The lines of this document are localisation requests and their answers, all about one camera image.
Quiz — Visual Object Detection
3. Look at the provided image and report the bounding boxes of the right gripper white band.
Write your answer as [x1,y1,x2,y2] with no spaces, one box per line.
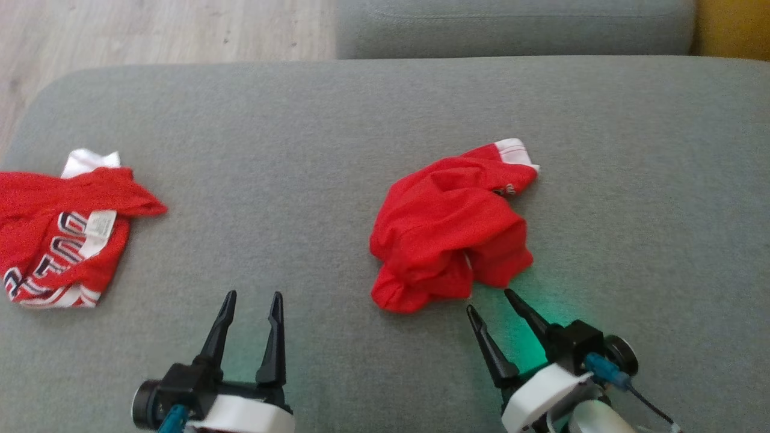
[466,288,594,433]

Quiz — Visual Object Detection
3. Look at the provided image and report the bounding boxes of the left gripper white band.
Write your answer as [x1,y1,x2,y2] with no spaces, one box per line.
[186,290,296,433]

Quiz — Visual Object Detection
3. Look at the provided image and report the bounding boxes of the red shirt with white sleeves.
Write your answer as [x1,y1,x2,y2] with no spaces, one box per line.
[369,138,540,315]

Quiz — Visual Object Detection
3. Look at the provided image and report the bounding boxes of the large grey sofa seat cushion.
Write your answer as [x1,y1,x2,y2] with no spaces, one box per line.
[0,55,770,433]

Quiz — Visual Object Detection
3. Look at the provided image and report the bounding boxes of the red shirt with letter print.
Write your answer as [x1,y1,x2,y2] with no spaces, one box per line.
[0,148,168,309]

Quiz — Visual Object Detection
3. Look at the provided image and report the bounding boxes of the right camera cable blue plug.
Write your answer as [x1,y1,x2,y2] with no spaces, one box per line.
[582,352,677,429]

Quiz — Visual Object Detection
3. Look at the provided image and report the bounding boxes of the camera cable blue plug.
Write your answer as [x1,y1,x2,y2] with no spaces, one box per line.
[582,352,677,429]
[156,404,189,433]

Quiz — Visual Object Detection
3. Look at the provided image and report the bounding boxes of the left camera cable blue plug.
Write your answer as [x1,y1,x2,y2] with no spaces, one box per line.
[156,404,189,433]

